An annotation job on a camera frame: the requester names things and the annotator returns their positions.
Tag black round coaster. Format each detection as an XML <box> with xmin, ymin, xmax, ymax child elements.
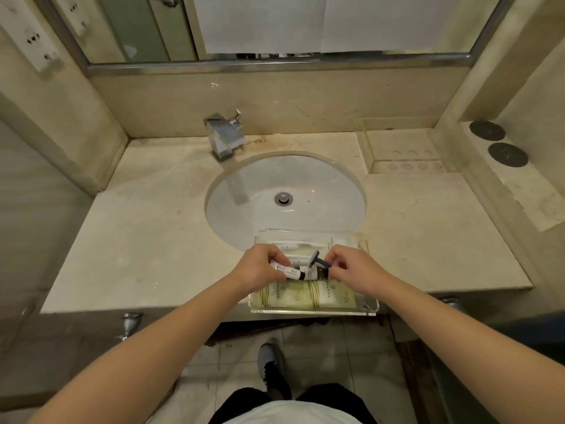
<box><xmin>488</xmin><ymin>142</ymin><xmax>529</xmax><ymax>168</ymax></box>
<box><xmin>469</xmin><ymin>120</ymin><xmax>506</xmax><ymax>142</ymax></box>

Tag person's right forearm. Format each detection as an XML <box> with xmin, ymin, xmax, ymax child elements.
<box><xmin>374</xmin><ymin>278</ymin><xmax>565</xmax><ymax>424</ymax></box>

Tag white flat packet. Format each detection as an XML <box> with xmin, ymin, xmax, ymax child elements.
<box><xmin>264</xmin><ymin>239</ymin><xmax>328</xmax><ymax>254</ymax></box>

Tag clear acrylic amenity tray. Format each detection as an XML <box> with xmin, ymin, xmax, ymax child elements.
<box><xmin>248</xmin><ymin>230</ymin><xmax>380</xmax><ymax>317</ymax></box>

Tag square chrome faucet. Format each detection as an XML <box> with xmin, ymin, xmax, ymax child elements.
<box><xmin>203</xmin><ymin>109</ymin><xmax>246</xmax><ymax>162</ymax></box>

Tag clear acrylic holder with holes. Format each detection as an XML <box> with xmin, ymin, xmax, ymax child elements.
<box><xmin>356</xmin><ymin>117</ymin><xmax>447</xmax><ymax>175</ymax></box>

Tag metal framed wall mirror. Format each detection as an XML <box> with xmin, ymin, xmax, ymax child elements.
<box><xmin>32</xmin><ymin>0</ymin><xmax>518</xmax><ymax>76</ymax></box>

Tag white wall outlet panel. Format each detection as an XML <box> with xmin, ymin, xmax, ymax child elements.
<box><xmin>0</xmin><ymin>0</ymin><xmax>61</xmax><ymax>74</ymax></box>

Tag grey black shoe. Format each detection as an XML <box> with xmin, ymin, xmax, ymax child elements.
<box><xmin>257</xmin><ymin>343</ymin><xmax>293</xmax><ymax>401</ymax></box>

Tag person's left forearm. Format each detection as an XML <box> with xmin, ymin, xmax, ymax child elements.
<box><xmin>26</xmin><ymin>270</ymin><xmax>249</xmax><ymax>424</ymax></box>

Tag white green striped packet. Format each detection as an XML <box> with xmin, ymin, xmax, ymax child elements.
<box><xmin>257</xmin><ymin>280</ymin><xmax>312</xmax><ymax>310</ymax></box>
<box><xmin>326</xmin><ymin>236</ymin><xmax>362</xmax><ymax>253</ymax></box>
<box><xmin>309</xmin><ymin>280</ymin><xmax>360</xmax><ymax>310</ymax></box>

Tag white oval sink basin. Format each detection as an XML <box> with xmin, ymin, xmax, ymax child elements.
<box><xmin>205</xmin><ymin>151</ymin><xmax>368</xmax><ymax>252</ymax></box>

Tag person's left hand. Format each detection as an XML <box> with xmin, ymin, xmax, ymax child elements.
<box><xmin>232</xmin><ymin>244</ymin><xmax>292</xmax><ymax>302</ymax></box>

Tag black shorts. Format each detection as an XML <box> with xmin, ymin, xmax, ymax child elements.
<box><xmin>207</xmin><ymin>382</ymin><xmax>380</xmax><ymax>424</ymax></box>

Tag person's right hand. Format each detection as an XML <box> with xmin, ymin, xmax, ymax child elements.
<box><xmin>324</xmin><ymin>245</ymin><xmax>392</xmax><ymax>301</ymax></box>

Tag white tube with black cap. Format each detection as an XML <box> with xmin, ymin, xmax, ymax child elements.
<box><xmin>270</xmin><ymin>261</ymin><xmax>318</xmax><ymax>282</ymax></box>

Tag white shirt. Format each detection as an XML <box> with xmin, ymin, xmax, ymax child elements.
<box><xmin>222</xmin><ymin>400</ymin><xmax>350</xmax><ymax>424</ymax></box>

